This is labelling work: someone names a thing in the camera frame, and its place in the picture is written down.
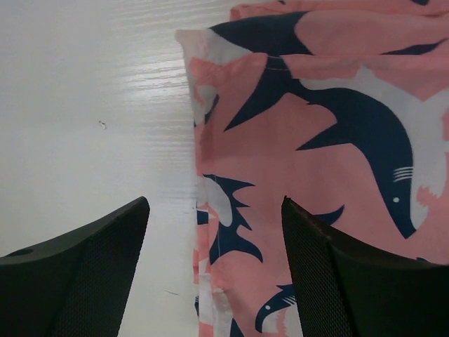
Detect pink shark print shorts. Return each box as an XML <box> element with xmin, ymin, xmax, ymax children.
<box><xmin>175</xmin><ymin>1</ymin><xmax>448</xmax><ymax>336</ymax></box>

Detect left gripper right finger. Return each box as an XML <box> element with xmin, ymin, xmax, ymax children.
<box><xmin>281</xmin><ymin>198</ymin><xmax>448</xmax><ymax>336</ymax></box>

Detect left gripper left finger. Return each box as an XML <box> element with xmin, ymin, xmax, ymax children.
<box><xmin>1</xmin><ymin>197</ymin><xmax>150</xmax><ymax>337</ymax></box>

